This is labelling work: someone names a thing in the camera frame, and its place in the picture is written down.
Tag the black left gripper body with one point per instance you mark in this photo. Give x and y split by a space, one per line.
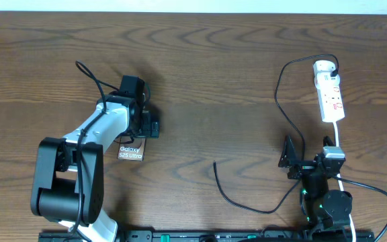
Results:
151 127

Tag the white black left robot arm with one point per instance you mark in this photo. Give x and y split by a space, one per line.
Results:
68 184

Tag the Galaxy S25 Ultra smartphone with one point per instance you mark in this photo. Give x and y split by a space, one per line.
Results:
131 149

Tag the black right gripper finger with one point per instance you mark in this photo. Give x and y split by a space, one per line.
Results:
327 142
288 156

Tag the white USB charger plug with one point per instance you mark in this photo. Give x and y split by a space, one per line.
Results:
324 80

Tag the white power strip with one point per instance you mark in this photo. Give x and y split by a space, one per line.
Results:
330 100

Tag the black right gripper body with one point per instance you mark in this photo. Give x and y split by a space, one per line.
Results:
302 168

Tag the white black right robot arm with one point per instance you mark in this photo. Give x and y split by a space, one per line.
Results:
326 209

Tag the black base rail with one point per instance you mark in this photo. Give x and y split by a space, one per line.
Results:
229 236

